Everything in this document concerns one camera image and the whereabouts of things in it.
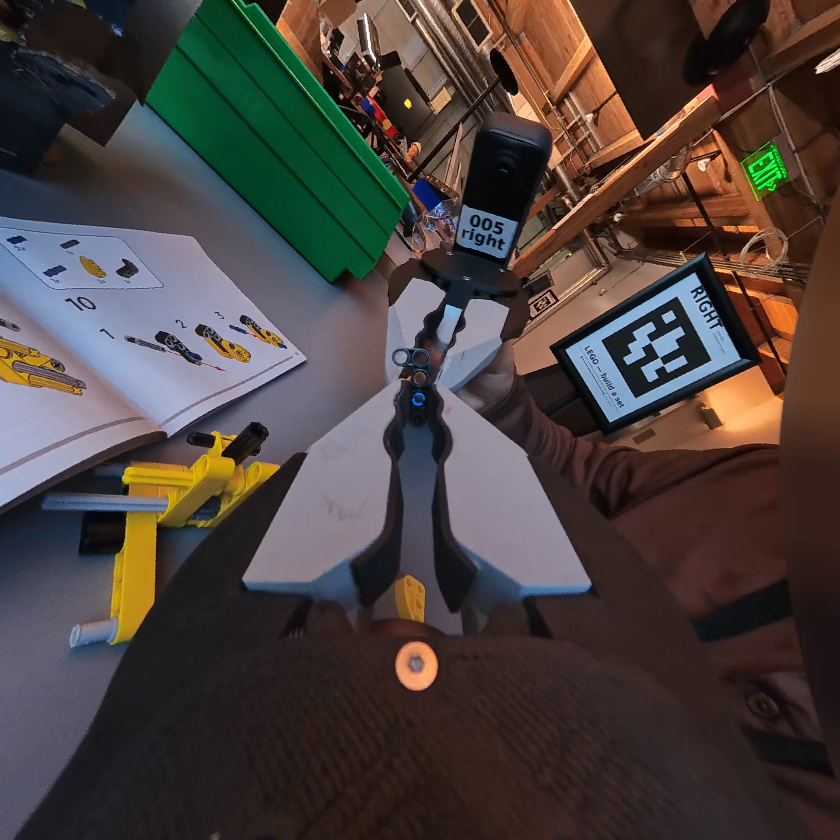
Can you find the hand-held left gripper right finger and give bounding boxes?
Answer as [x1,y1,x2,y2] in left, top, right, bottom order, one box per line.
[430,385,593,618]

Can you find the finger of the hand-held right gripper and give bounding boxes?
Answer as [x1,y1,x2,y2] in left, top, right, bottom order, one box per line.
[436,297,511,393]
[385,281,444,389]

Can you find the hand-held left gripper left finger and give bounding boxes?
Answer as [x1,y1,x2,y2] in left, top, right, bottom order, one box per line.
[243,382,404,610]

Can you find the black bent lego beam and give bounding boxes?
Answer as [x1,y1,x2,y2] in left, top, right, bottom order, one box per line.
[392,348,435,427]

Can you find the person's right forearm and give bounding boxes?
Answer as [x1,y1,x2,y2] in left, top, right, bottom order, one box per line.
[482,374,657,526]

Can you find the yellow curved lego panel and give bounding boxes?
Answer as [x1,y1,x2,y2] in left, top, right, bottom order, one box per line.
[395,575,426,622]

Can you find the yellow lego assembly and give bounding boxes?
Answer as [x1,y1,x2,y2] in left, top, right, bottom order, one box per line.
[42,423,282,648]

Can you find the open lego instruction booklet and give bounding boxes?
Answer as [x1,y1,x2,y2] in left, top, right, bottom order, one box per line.
[0,217,307,514]

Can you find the person's right hand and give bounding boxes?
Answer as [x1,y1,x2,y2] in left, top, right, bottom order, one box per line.
[456,338,519,414]

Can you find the blue crate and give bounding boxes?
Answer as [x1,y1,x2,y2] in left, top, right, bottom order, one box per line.
[412,176,454,210]

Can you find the black framed marker sign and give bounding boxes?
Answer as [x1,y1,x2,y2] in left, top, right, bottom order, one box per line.
[550,252,762,435]

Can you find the green stacked storage bins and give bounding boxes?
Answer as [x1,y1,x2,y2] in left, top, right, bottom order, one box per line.
[146,0,411,284]

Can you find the green exit sign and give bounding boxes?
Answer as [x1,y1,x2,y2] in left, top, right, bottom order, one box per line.
[740,141,791,201]

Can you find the black round lamp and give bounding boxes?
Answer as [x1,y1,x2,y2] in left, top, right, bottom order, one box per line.
[682,0,772,86]

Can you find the dark cardboard box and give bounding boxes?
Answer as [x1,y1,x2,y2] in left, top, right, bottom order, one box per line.
[0,0,204,175]

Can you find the black shoulder strap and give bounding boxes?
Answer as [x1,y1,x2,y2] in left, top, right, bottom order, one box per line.
[692,577,834,778]

